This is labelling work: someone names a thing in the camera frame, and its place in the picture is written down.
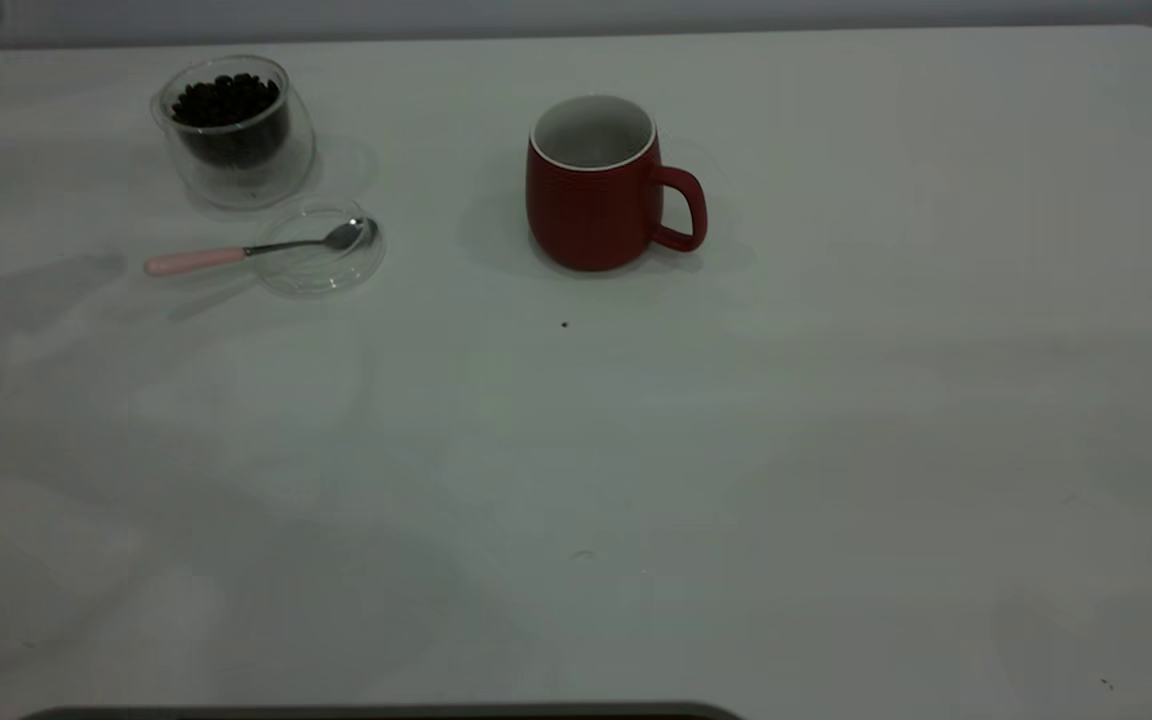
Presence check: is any pink-handled metal spoon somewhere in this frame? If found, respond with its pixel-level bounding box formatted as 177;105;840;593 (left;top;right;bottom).
144;218;367;278

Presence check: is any double-walled glass cup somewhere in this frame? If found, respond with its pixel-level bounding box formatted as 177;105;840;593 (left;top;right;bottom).
151;55;317;211

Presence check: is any coffee beans pile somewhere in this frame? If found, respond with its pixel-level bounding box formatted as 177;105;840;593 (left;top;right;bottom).
171;73;289;166

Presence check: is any clear glass saucer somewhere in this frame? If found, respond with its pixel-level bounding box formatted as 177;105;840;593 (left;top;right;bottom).
251;200;387;298

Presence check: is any red ceramic mug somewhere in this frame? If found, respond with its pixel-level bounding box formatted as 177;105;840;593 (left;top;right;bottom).
525;95;709;273

